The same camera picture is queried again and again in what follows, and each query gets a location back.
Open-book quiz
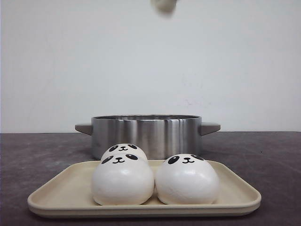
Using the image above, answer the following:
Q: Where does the cream rectangular tray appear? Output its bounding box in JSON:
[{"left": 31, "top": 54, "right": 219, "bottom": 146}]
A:
[{"left": 27, "top": 161, "right": 261, "bottom": 218}]

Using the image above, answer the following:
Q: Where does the stainless steel steamer pot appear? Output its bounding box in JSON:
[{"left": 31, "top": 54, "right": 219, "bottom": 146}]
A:
[{"left": 75, "top": 114, "right": 221, "bottom": 160}]

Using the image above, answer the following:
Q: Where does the panda bun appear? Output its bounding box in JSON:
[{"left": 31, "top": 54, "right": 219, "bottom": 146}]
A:
[
  {"left": 100, "top": 143, "right": 148, "bottom": 161},
  {"left": 155, "top": 153, "right": 220, "bottom": 204},
  {"left": 91, "top": 153, "right": 155, "bottom": 205},
  {"left": 150, "top": 0, "right": 177, "bottom": 17}
]

